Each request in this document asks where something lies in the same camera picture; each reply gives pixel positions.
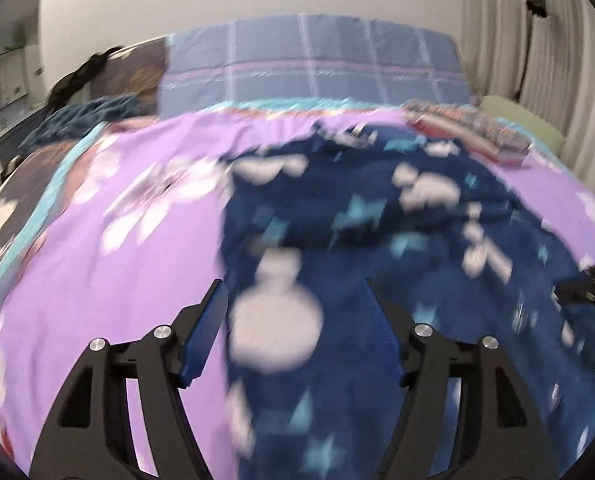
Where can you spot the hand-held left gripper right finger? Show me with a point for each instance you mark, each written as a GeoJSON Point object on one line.
{"type": "Point", "coordinates": [385, 335]}

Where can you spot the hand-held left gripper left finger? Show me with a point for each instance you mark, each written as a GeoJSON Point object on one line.
{"type": "Point", "coordinates": [205, 332]}

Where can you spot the navy fleece garment white spots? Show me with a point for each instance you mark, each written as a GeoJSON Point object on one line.
{"type": "Point", "coordinates": [377, 240]}

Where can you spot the stack of folded floral clothes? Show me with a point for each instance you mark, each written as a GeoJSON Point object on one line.
{"type": "Point", "coordinates": [470, 127]}

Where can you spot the purple floral bed sheet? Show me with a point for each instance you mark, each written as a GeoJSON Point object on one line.
{"type": "Point", "coordinates": [127, 270]}

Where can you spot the green pillow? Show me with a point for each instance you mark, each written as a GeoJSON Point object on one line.
{"type": "Point", "coordinates": [522, 117]}

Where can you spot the beige pleated curtain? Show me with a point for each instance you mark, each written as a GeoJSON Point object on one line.
{"type": "Point", "coordinates": [567, 60]}

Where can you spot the dark blue knitted cloth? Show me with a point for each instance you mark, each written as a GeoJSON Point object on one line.
{"type": "Point", "coordinates": [85, 115]}

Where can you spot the brown printed blanket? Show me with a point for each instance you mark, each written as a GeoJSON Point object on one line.
{"type": "Point", "coordinates": [137, 72]}

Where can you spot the black floor lamp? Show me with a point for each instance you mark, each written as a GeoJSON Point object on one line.
{"type": "Point", "coordinates": [535, 5]}

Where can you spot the black cloth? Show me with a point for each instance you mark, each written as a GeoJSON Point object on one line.
{"type": "Point", "coordinates": [80, 77]}

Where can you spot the blue plaid headboard cover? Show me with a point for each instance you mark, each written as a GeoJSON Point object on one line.
{"type": "Point", "coordinates": [297, 60]}

